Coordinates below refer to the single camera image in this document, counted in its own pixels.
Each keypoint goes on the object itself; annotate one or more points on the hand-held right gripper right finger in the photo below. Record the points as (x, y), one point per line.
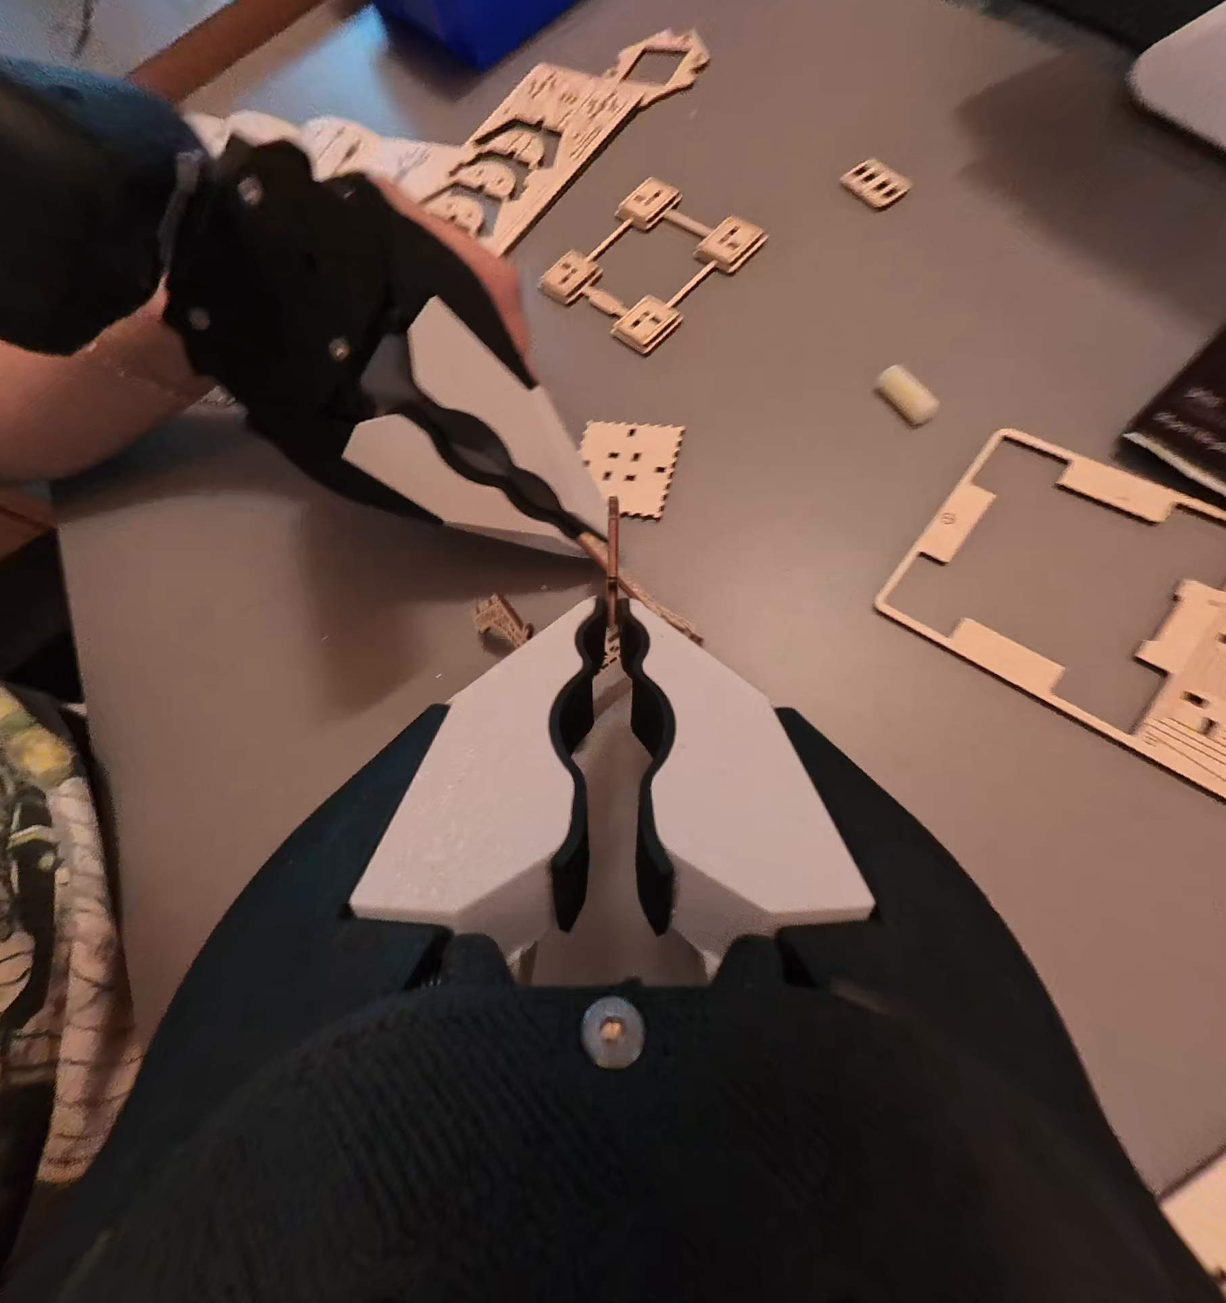
(754, 814)

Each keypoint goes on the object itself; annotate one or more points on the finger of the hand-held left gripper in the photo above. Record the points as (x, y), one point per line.
(490, 397)
(439, 483)

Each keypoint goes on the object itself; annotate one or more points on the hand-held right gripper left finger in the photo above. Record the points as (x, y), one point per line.
(470, 814)

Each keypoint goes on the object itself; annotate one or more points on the wooden tower base assembly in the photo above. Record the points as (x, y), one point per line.
(664, 611)

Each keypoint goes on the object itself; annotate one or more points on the person's left forearm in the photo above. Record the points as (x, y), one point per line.
(63, 397)

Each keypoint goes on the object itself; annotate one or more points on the grey desk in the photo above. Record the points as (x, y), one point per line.
(318, 662)

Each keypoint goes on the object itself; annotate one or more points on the person's left hand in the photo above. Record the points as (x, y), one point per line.
(460, 249)

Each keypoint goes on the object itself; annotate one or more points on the folded instruction leaflet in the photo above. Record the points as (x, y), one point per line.
(369, 153)

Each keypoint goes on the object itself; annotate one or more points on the square wooden plate with holes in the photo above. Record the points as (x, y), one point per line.
(664, 448)

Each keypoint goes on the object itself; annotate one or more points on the wooden puzzle parts sheet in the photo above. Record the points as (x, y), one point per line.
(572, 173)

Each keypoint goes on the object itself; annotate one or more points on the blue plastic bin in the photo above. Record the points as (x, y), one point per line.
(470, 26)

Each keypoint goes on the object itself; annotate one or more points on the small slotted wooden piece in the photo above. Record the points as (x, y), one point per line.
(876, 184)

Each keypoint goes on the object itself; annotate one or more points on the person's printed shirt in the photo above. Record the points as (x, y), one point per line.
(32, 865)

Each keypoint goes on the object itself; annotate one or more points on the Paris Tower booklet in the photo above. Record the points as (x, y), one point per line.
(1203, 407)

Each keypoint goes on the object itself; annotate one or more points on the pale wooden parts sheet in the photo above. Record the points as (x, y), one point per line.
(1223, 1242)

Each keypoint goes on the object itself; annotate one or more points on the black flat panel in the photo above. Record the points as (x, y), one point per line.
(1111, 16)

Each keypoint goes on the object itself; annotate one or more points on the white holder stand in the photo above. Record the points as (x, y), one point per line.
(1213, 81)

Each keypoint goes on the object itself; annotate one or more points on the wooden four-pad square frame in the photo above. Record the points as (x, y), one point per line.
(664, 336)

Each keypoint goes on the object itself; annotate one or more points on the emptied wooden sheet frame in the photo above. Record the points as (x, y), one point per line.
(963, 524)

